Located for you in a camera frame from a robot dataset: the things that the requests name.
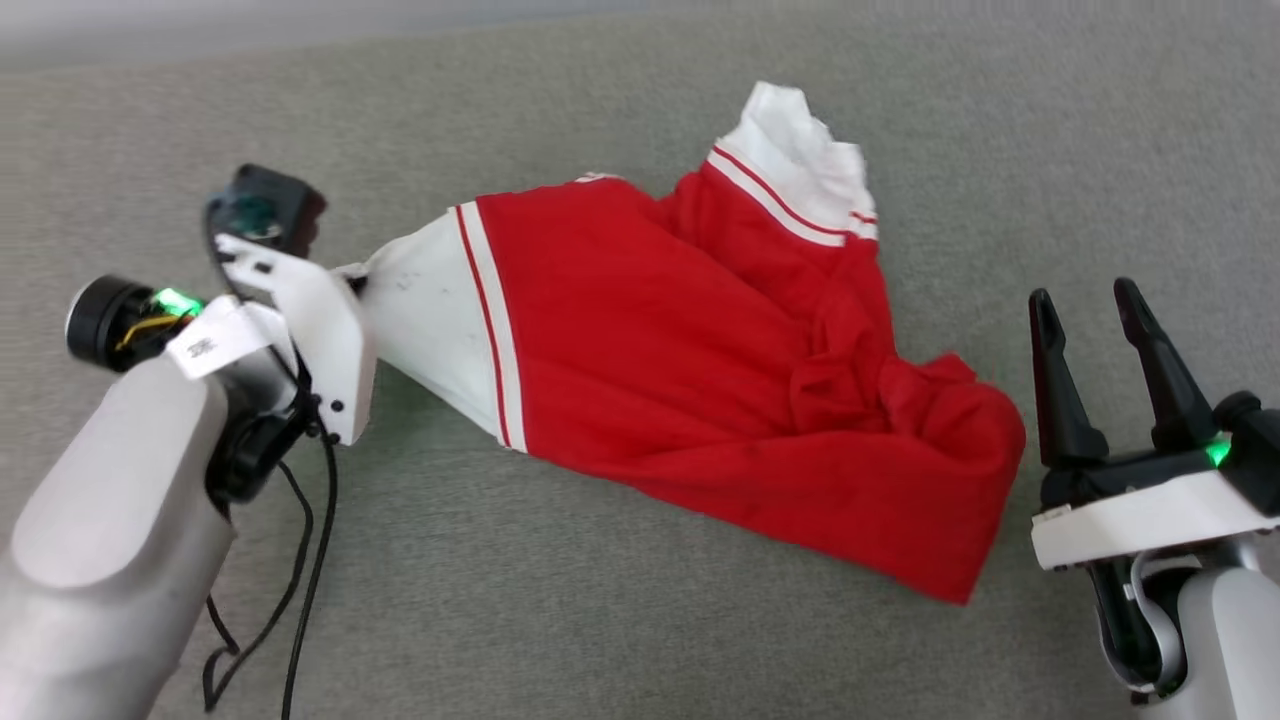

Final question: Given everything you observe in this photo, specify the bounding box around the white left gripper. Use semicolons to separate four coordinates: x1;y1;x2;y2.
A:
65;232;379;448

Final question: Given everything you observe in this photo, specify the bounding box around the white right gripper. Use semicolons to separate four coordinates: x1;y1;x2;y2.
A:
1028;278;1280;573

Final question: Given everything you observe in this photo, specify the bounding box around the red and white jersey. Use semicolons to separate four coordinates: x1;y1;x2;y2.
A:
335;82;1028;606

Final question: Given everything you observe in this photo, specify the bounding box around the thin black cable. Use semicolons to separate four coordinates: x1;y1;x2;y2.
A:
280;430;341;720
200;460;316;713

